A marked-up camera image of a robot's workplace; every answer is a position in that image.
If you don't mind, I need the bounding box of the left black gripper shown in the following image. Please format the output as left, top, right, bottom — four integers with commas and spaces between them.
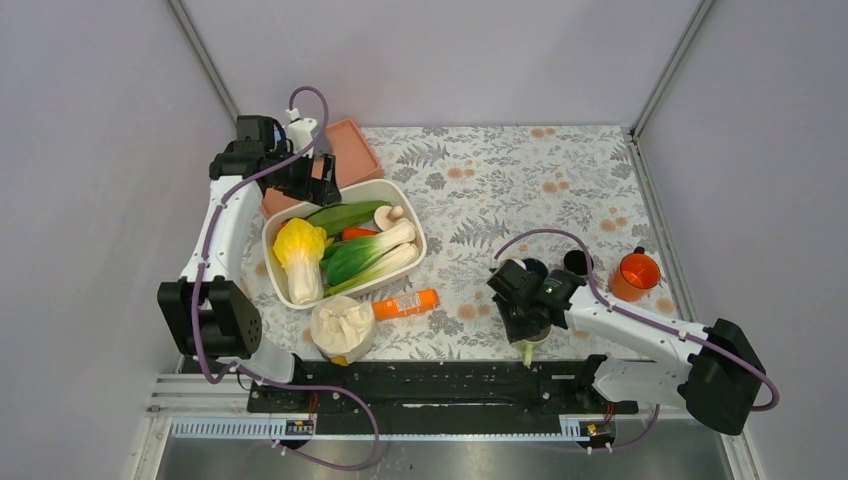
269, 141, 341, 206

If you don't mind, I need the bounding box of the navy round cup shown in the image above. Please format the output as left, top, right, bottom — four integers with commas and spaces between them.
521, 258, 550, 279

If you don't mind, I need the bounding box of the light green mug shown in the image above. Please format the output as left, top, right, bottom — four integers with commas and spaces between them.
511, 326, 551, 368

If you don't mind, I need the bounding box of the dark brown mug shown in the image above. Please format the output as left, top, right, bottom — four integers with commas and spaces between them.
563, 249, 594, 278

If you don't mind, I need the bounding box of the orange mug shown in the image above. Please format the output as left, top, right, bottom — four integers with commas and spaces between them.
608, 246, 661, 302

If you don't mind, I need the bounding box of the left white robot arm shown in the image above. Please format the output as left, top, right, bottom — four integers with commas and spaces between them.
157, 109, 341, 411

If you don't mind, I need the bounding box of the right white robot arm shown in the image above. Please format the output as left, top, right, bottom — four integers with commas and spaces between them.
486, 259, 766, 436

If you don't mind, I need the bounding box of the green leaf vegetable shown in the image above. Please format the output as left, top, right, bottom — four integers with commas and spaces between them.
304, 200, 390, 237

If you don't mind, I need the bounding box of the pink tray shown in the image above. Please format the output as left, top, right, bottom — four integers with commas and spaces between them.
260, 118, 384, 218

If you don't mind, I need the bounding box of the red pepper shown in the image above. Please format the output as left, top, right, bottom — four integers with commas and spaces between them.
341, 227, 378, 241

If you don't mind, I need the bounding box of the yellow napa cabbage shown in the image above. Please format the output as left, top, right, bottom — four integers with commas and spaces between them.
272, 218, 328, 305

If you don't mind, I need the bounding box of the white mushroom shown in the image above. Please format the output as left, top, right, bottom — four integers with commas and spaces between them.
373, 205, 404, 232

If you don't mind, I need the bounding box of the upper bok choy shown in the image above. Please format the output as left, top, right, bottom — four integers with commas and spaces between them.
326, 219, 417, 286

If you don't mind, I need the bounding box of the bok choy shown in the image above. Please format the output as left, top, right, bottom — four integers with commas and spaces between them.
326, 219, 417, 286
324, 243, 420, 297

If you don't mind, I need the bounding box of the lower bok choy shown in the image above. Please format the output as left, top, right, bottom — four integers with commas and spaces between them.
324, 243, 420, 297

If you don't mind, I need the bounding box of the orange tube package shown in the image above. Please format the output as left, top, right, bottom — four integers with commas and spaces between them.
372, 289, 440, 321

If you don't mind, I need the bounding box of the floral table mat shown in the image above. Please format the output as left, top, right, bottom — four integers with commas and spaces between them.
192, 125, 697, 363

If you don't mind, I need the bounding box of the cream cloth bag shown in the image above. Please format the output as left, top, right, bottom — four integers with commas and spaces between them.
310, 295, 377, 366

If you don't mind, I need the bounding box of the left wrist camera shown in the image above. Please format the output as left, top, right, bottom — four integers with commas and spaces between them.
284, 108, 319, 153

